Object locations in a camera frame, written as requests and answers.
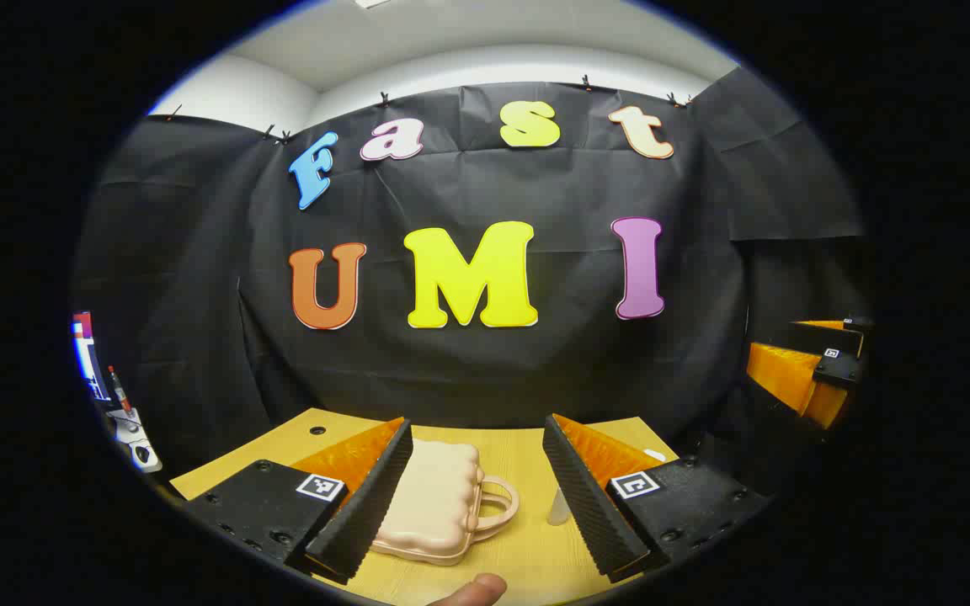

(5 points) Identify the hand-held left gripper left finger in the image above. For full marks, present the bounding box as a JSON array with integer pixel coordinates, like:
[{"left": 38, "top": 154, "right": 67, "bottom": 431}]
[{"left": 184, "top": 417, "right": 414, "bottom": 586}]

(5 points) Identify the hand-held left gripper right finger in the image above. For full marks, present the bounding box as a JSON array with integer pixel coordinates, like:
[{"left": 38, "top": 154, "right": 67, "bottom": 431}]
[{"left": 542, "top": 413, "right": 772, "bottom": 584}]

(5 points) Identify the pink suitcase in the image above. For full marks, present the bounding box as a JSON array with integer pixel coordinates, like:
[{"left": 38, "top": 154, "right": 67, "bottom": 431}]
[{"left": 371, "top": 438, "right": 521, "bottom": 566}]

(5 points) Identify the white device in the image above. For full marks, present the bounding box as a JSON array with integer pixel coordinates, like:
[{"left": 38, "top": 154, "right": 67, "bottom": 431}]
[{"left": 110, "top": 408, "right": 164, "bottom": 474}]

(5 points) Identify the red marker pen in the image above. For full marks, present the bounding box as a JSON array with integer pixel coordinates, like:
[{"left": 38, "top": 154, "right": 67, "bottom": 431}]
[{"left": 107, "top": 365, "right": 133, "bottom": 414}]

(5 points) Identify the lit display screen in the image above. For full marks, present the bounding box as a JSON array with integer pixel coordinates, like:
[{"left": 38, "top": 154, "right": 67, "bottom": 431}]
[{"left": 72, "top": 311, "right": 111, "bottom": 401}]

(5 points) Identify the row of black backdrop clips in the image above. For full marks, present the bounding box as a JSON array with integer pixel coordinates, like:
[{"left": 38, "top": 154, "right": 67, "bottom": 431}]
[{"left": 167, "top": 74, "right": 696, "bottom": 144}]

